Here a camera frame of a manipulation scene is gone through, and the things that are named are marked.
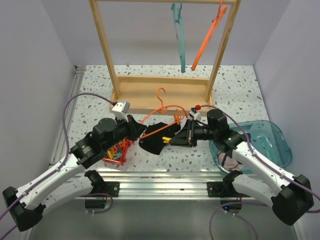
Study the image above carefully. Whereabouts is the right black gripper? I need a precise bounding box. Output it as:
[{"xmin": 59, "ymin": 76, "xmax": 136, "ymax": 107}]
[{"xmin": 169, "ymin": 118, "xmax": 218, "ymax": 148}]

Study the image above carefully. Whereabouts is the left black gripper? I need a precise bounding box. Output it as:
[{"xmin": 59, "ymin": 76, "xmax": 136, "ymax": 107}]
[{"xmin": 102, "ymin": 113, "xmax": 147, "ymax": 152}]

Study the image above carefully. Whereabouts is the yellow clip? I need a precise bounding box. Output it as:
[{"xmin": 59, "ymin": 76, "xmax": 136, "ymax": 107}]
[{"xmin": 162, "ymin": 136, "xmax": 171, "ymax": 144}]

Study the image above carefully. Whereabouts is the black underwear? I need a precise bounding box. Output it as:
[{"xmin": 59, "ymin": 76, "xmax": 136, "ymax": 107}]
[{"xmin": 138, "ymin": 123, "xmax": 181, "ymax": 155}]

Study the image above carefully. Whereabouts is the orange clip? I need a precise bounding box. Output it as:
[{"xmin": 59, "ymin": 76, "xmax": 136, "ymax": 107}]
[{"xmin": 173, "ymin": 109, "xmax": 183, "ymax": 125}]

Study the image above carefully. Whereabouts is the orange hanger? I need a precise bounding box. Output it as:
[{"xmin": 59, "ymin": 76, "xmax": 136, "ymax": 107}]
[
  {"xmin": 191, "ymin": 0, "xmax": 228, "ymax": 71},
  {"xmin": 139, "ymin": 87, "xmax": 188, "ymax": 140}
]

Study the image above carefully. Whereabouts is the pink underwear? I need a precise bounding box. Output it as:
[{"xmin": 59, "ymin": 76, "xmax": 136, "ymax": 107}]
[{"xmin": 217, "ymin": 152, "xmax": 245, "ymax": 172}]

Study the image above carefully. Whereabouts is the teal hanger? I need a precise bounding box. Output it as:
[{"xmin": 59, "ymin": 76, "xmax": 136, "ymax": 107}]
[{"xmin": 171, "ymin": 0, "xmax": 186, "ymax": 73}]

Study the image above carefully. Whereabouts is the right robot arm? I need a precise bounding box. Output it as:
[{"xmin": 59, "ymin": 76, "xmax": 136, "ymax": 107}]
[{"xmin": 168, "ymin": 107, "xmax": 315, "ymax": 226}]

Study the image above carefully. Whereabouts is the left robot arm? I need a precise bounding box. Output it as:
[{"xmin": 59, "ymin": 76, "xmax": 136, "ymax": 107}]
[{"xmin": 2, "ymin": 114, "xmax": 147, "ymax": 232}]

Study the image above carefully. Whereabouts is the red bin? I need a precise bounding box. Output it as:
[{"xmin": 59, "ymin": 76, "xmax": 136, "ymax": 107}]
[{"xmin": 102, "ymin": 139, "xmax": 133, "ymax": 166}]

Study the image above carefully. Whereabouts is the wooden clothes rack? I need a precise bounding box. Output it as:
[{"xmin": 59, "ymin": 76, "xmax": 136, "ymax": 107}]
[{"xmin": 89, "ymin": 0, "xmax": 241, "ymax": 114}]

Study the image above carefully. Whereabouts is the blue transparent tray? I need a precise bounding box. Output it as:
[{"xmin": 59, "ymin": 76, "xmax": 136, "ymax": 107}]
[{"xmin": 209, "ymin": 120, "xmax": 293, "ymax": 174}]

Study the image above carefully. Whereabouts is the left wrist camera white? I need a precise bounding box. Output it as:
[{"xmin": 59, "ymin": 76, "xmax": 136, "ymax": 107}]
[{"xmin": 111, "ymin": 100, "xmax": 131, "ymax": 121}]

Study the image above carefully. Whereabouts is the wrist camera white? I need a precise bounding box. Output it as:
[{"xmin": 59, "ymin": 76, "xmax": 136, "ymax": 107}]
[
  {"xmin": 188, "ymin": 105, "xmax": 202, "ymax": 123},
  {"xmin": 111, "ymin": 100, "xmax": 131, "ymax": 121}
]

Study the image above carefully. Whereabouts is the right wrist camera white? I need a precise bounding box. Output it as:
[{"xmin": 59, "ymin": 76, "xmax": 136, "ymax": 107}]
[{"xmin": 188, "ymin": 105, "xmax": 202, "ymax": 123}]

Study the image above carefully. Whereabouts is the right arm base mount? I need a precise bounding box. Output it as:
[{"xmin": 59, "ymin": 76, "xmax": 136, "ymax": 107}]
[{"xmin": 206, "ymin": 170, "xmax": 243, "ymax": 198}]

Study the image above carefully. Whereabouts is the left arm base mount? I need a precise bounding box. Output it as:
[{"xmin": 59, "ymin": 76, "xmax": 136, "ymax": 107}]
[{"xmin": 84, "ymin": 170, "xmax": 120, "ymax": 197}]

